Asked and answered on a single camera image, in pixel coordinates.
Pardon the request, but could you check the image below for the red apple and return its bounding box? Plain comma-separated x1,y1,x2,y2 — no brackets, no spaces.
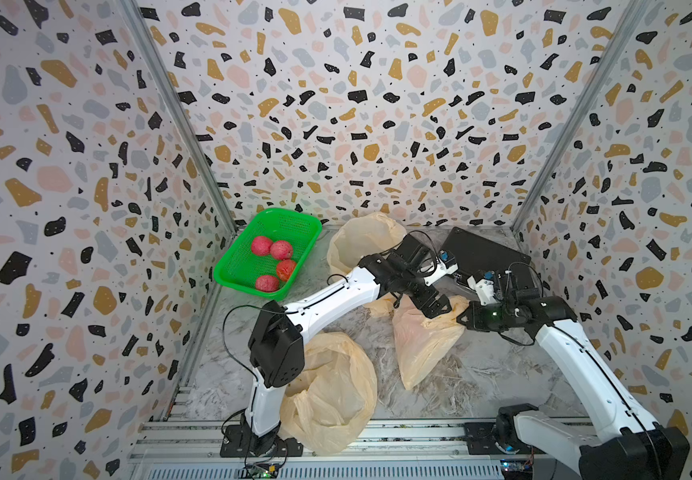
276,259,297,282
270,240,294,261
255,275,280,293
251,236,274,257

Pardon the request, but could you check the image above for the beige plastic bag with apples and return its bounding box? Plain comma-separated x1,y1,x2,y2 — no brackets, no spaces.
280,332,377,455

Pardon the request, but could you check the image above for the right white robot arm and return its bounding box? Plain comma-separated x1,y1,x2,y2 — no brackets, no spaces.
457,296,690,479

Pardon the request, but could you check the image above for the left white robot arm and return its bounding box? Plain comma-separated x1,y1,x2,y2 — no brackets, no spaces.
244,234,458,438

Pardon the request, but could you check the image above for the black flat box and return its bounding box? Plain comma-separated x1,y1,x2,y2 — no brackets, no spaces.
442,227,536,289

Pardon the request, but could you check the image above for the green plastic mesh basket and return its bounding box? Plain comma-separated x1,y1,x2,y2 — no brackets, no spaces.
214,208,322,300

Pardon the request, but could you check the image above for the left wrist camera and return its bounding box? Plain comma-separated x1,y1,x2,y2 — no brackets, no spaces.
428,250,458,284

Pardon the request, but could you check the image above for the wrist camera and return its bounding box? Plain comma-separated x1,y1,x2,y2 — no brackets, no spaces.
467,271,500,306
428,250,458,284

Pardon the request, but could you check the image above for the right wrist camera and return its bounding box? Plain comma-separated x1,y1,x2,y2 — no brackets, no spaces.
467,271,500,306

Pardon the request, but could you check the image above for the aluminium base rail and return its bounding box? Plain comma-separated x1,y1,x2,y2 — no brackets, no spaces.
129,418,578,479

